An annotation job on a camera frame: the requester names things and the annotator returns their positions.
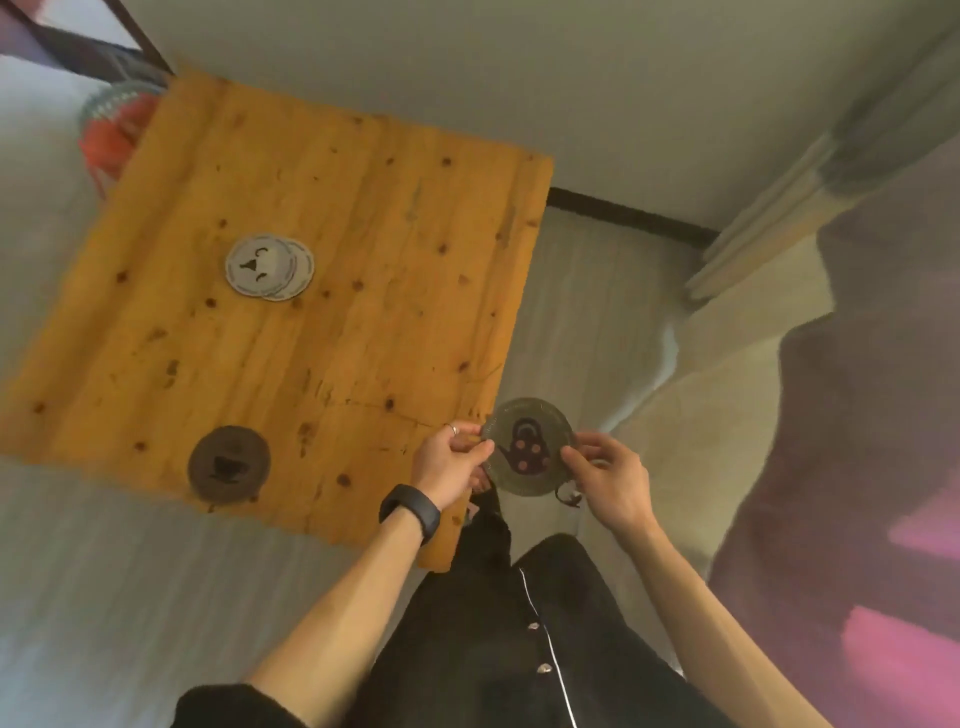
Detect person's left forearm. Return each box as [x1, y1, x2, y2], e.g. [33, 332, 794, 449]
[243, 504, 430, 700]

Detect person's right forearm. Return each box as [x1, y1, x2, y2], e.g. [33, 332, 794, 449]
[600, 517, 835, 728]

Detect person's left hand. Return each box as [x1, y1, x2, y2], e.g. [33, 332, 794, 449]
[410, 421, 496, 513]

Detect person's right hand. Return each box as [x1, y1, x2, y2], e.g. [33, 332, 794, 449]
[557, 430, 652, 538]

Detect grey coaster with teapot print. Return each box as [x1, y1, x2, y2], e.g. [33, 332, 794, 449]
[480, 397, 580, 498]

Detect dark grey coaster with cup print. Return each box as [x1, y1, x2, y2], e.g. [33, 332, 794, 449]
[186, 425, 273, 503]

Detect black wristband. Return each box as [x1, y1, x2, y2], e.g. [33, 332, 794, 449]
[378, 483, 442, 547]

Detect black garment with white piping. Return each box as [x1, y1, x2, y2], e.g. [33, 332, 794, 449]
[171, 486, 740, 728]

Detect beige curtain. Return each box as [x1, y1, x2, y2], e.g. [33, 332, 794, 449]
[684, 18, 960, 303]

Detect red and green woven basket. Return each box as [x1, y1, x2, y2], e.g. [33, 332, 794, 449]
[78, 78, 171, 201]

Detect purple and pink blanket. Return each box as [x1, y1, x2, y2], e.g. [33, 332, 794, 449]
[707, 142, 960, 728]

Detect white round coaster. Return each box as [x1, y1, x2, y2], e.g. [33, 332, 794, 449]
[258, 238, 315, 303]
[225, 234, 295, 298]

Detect black baseboard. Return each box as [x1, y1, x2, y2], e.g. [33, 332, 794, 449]
[546, 186, 723, 250]

